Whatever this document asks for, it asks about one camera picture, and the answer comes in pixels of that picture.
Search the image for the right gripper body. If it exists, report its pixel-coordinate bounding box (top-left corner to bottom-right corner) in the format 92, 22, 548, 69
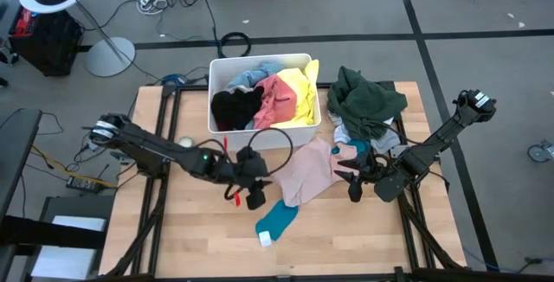
358, 152, 387, 184

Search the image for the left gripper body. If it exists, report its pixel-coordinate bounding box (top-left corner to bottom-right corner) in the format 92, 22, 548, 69
235, 145, 269, 188

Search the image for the white perforated plastic basket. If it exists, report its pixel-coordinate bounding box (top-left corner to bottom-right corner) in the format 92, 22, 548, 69
207, 52, 323, 152

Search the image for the teal sock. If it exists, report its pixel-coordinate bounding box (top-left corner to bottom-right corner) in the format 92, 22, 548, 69
331, 138, 372, 157
254, 199, 300, 242

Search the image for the pale pink garment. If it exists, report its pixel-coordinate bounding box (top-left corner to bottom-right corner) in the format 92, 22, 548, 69
273, 137, 361, 208

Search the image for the black garment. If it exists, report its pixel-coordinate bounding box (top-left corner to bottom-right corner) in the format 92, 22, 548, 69
210, 86, 266, 132

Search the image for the dark green garment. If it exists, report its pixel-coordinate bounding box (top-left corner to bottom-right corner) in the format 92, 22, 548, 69
326, 65, 409, 143

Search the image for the coral pink garment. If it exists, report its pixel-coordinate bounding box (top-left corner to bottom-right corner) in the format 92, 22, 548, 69
253, 74, 299, 131

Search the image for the yellow garment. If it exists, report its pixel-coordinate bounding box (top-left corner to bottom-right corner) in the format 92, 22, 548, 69
271, 58, 320, 130

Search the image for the light blue garment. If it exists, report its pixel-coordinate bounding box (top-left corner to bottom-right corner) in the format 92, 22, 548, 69
224, 60, 286, 92

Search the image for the grey caster wheel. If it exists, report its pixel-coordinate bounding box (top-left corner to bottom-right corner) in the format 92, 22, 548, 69
526, 139, 554, 164

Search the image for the black power adapter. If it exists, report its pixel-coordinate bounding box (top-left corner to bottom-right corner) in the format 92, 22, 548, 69
65, 175, 104, 195

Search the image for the white round floor stand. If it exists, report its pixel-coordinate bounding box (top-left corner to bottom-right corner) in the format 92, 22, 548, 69
17, 0, 137, 78

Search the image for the grey cabinet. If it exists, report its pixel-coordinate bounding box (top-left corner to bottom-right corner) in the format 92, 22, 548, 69
29, 195, 114, 281

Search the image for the black crate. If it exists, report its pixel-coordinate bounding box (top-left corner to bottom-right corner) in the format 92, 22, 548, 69
8, 7, 84, 78

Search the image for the black desk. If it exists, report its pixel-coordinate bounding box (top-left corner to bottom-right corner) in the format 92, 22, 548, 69
0, 107, 43, 222

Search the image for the red case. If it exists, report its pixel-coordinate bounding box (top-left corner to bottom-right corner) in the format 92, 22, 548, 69
11, 8, 40, 36

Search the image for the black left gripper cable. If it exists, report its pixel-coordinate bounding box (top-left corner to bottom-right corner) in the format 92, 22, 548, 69
248, 126, 294, 176

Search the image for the black aluminium rig frame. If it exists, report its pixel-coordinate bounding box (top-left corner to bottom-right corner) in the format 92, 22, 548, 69
97, 80, 468, 282

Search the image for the blue cable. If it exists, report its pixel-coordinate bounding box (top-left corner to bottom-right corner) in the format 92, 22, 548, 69
160, 73, 188, 86

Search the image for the coiled black cable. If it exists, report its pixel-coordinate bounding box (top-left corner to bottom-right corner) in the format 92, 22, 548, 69
216, 30, 253, 61

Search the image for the yellow cable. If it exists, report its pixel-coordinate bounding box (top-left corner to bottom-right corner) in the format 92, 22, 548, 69
29, 144, 119, 189

